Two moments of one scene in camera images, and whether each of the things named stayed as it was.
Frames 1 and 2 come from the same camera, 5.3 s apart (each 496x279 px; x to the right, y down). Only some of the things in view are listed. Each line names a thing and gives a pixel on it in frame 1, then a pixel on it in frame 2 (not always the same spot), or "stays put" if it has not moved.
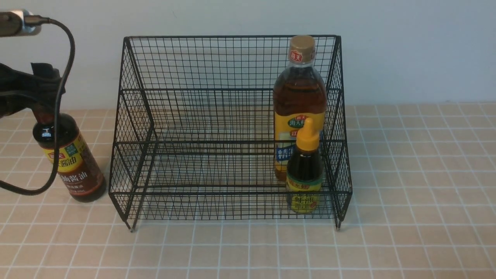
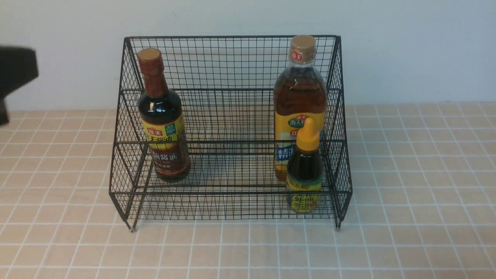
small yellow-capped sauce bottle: x=305 y=173 stays put
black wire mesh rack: x=231 y=128 stays put
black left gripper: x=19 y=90 → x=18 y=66
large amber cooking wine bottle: x=299 y=92 stays put
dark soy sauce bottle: x=78 y=168 → x=162 y=119
